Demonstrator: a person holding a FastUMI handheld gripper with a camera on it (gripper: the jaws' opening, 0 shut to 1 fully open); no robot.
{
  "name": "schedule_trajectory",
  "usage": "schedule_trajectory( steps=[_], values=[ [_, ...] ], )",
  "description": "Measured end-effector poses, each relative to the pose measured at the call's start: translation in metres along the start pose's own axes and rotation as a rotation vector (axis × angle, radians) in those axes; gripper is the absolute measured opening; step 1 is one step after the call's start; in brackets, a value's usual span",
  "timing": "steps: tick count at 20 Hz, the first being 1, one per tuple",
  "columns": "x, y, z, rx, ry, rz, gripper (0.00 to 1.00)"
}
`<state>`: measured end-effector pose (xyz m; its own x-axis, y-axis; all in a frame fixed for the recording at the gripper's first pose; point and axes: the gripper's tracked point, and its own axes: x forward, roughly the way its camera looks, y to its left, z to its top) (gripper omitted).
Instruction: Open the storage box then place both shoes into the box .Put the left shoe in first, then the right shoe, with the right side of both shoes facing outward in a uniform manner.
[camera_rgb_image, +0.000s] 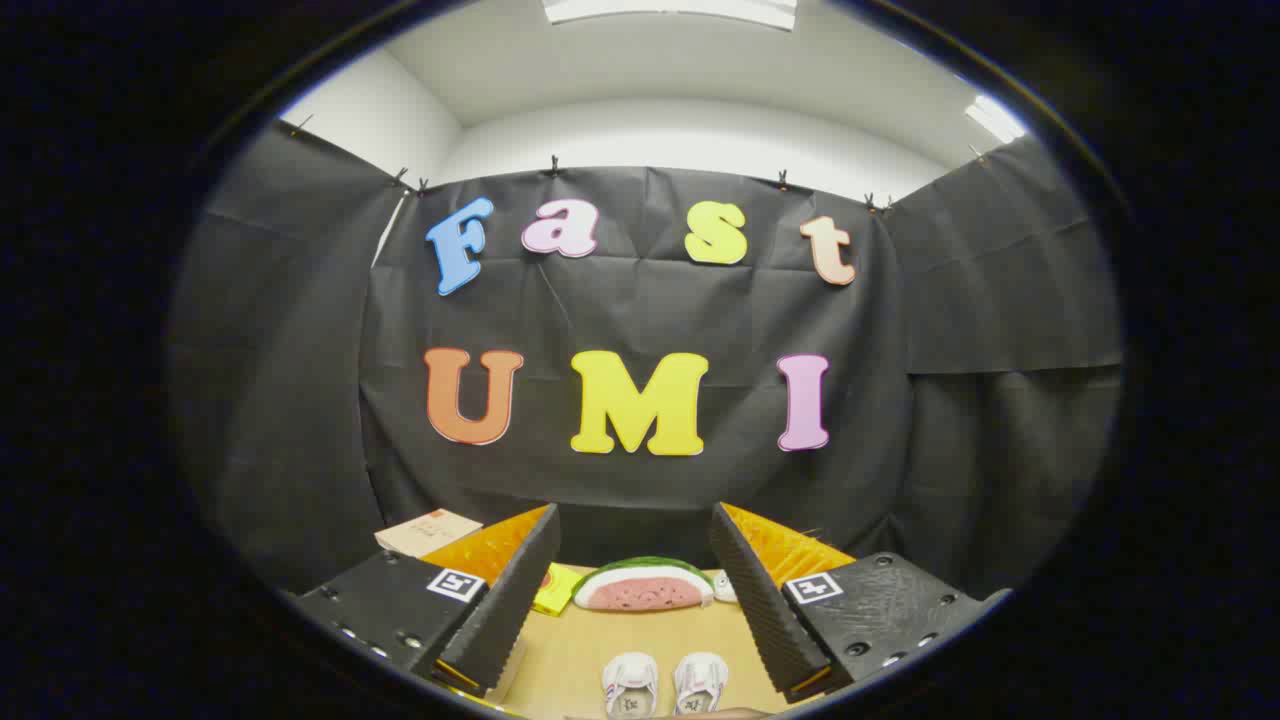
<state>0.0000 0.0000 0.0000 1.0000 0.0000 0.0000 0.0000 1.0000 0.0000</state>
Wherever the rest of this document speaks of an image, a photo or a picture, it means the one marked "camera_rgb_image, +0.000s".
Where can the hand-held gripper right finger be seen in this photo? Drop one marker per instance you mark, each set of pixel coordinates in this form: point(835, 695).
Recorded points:
point(765, 610)

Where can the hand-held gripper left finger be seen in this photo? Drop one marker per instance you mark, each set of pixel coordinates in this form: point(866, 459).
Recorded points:
point(505, 610)

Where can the white canvas shoe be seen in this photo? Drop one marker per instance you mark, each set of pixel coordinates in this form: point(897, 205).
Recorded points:
point(630, 685)
point(700, 680)

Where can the small white plush toy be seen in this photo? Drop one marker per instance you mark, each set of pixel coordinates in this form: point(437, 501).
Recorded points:
point(724, 588)

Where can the yellow book with red circle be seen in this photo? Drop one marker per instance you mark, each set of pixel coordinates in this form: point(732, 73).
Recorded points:
point(556, 590)

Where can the beige paperback book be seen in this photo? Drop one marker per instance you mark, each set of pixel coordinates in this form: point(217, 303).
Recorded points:
point(425, 533)

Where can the watermelon slice plush toy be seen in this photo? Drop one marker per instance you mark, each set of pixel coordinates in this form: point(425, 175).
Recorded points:
point(645, 590)

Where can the row of black clips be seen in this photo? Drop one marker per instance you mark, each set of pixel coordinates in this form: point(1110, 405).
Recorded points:
point(553, 165)

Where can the ceiling light panel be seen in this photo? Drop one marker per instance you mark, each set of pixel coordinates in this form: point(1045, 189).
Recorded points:
point(670, 10)
point(995, 120)

